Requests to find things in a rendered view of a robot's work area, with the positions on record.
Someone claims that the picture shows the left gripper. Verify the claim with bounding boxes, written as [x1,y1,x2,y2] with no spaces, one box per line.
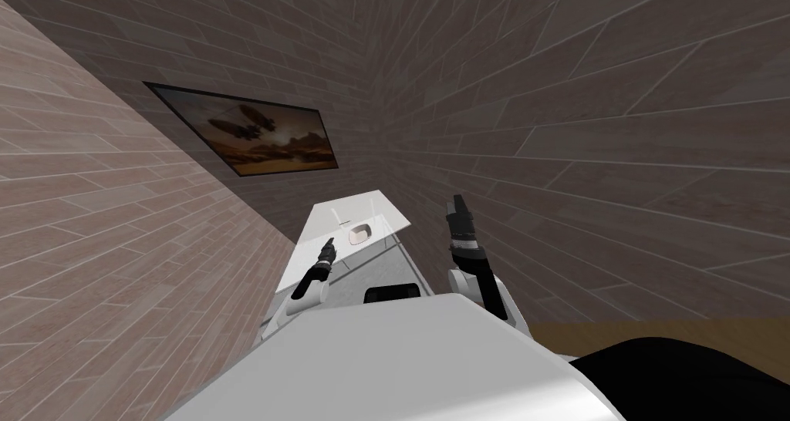
[316,237,338,268]

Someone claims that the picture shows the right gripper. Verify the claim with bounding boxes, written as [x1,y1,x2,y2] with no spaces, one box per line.
[445,194,478,242]

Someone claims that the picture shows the white table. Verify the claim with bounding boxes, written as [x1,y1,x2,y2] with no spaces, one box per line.
[258,189,433,343]

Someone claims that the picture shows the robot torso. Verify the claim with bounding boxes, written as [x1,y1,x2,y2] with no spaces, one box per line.
[163,281,626,421]

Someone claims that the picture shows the dark framed brown picture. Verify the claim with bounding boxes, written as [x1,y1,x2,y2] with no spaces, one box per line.
[143,81,340,178]

